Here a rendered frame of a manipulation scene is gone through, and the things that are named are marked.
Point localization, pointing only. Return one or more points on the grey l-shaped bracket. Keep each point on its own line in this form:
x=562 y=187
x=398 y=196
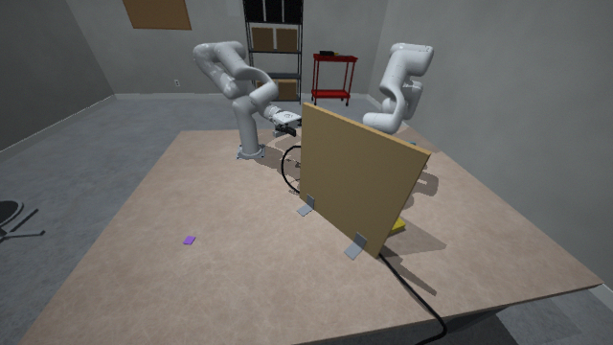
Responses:
x=355 y=248
x=308 y=207

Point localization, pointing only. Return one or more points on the purple square block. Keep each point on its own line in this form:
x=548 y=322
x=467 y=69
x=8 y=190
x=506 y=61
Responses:
x=189 y=240

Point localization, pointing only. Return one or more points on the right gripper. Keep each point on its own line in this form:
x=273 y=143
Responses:
x=287 y=121

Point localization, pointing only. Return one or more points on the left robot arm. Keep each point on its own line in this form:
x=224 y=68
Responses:
x=405 y=60

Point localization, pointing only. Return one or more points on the brown wooden board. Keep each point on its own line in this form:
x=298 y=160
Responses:
x=360 y=178

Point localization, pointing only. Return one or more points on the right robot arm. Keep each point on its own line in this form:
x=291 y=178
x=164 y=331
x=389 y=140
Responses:
x=232 y=55

